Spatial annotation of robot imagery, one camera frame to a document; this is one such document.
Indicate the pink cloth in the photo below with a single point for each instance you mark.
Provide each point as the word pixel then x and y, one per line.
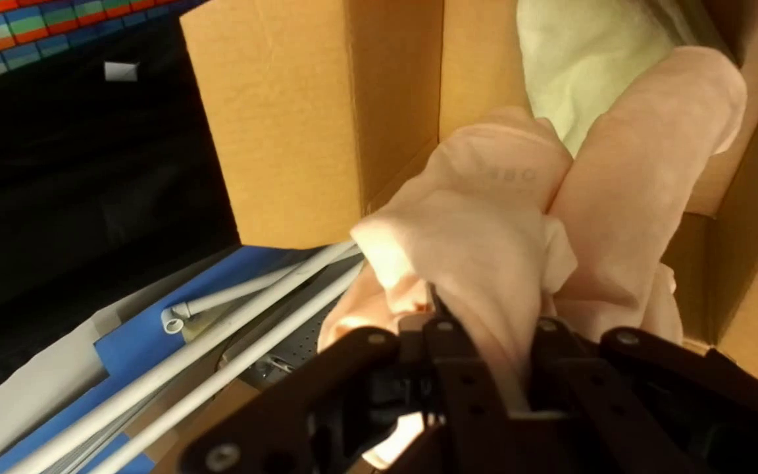
pixel 484 226

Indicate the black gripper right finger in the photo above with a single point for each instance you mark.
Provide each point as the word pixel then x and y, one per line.
pixel 659 412

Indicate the white pole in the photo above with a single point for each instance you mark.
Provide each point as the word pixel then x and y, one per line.
pixel 184 358
pixel 247 350
pixel 221 293

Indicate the black curtain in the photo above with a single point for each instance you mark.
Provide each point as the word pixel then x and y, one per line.
pixel 71 193

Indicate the colourful patterned backdrop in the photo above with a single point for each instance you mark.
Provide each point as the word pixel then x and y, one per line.
pixel 10 35

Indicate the light green cloth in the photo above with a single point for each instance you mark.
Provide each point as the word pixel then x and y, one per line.
pixel 589 62

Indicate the blue sheet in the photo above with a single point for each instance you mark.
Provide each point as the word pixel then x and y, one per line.
pixel 143 338

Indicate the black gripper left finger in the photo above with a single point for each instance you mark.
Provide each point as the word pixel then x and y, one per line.
pixel 343 412

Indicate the orange Pringles cardboard box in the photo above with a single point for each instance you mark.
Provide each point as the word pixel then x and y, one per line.
pixel 283 122

